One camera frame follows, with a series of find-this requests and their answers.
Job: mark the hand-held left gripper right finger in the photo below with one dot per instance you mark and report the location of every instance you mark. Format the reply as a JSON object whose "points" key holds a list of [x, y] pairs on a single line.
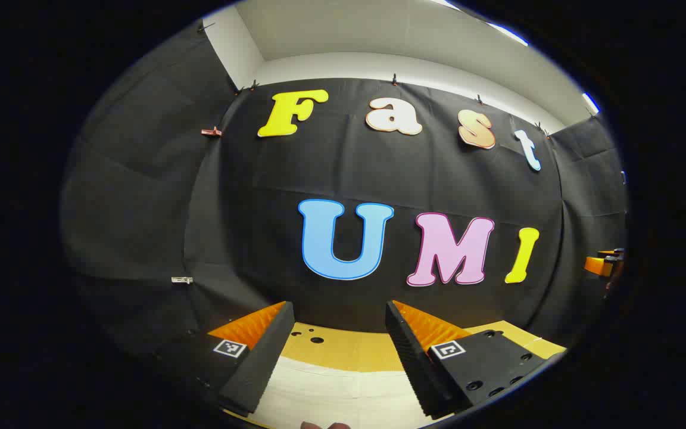
{"points": [[414, 363]]}

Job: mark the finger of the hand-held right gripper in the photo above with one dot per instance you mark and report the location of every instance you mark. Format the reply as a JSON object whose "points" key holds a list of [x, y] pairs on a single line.
{"points": [[598, 266]]}

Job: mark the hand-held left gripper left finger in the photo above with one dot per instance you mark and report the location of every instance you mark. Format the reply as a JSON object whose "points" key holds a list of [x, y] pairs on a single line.
{"points": [[262, 357]]}

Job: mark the white jeans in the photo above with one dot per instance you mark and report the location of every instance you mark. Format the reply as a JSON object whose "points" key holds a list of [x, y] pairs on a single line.
{"points": [[343, 399]]}

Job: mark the silver metal clip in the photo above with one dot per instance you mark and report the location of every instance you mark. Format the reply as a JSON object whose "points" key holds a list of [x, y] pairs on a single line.
{"points": [[181, 279]]}

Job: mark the black backdrop cloth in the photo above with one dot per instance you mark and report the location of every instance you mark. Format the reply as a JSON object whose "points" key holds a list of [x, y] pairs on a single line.
{"points": [[248, 208]]}

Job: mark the copper metal clip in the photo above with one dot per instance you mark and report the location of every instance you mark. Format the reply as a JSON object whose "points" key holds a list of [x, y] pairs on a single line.
{"points": [[212, 131]]}

